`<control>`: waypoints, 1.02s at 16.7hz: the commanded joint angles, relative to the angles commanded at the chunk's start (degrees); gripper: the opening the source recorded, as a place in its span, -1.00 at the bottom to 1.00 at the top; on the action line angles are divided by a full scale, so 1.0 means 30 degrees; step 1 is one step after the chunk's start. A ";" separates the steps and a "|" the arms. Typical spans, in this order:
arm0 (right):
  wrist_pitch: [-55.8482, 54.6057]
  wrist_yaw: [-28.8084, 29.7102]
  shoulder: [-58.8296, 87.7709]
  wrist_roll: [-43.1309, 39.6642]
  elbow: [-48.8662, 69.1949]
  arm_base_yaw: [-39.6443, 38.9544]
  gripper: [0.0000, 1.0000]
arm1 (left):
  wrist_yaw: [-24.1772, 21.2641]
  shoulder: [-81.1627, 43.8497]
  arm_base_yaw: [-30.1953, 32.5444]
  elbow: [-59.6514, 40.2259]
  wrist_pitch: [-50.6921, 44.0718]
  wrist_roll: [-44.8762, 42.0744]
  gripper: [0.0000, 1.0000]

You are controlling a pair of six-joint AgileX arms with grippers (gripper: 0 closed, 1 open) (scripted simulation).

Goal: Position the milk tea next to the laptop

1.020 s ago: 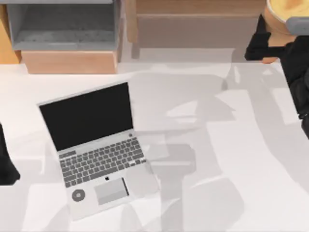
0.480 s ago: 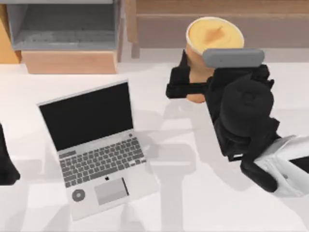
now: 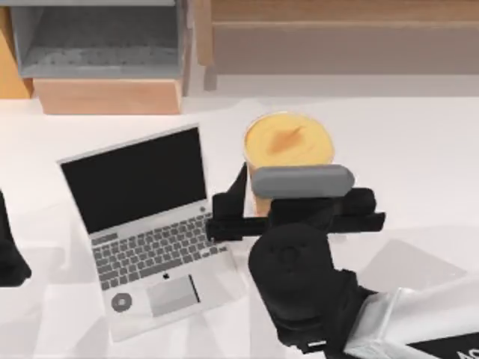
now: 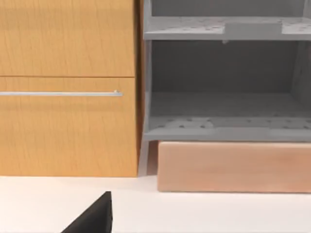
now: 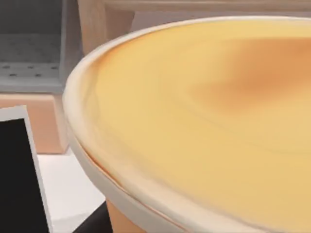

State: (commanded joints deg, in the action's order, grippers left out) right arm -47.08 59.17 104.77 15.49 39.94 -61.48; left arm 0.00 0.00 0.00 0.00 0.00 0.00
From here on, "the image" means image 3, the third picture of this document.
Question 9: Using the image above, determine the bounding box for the pale grey rounded box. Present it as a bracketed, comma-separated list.
[251, 163, 356, 200]

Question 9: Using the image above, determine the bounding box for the orange cup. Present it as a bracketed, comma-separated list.
[243, 111, 335, 218]

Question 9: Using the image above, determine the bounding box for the silver laptop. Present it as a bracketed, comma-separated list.
[56, 123, 239, 343]

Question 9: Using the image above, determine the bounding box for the pale wooden drawer front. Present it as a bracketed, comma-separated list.
[32, 76, 185, 115]

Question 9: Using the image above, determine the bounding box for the wooden open shelf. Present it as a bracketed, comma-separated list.
[197, 0, 479, 76]

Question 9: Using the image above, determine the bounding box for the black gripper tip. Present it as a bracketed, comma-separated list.
[0, 190, 33, 289]

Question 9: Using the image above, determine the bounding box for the wooden cupboard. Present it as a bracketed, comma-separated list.
[0, 6, 35, 101]

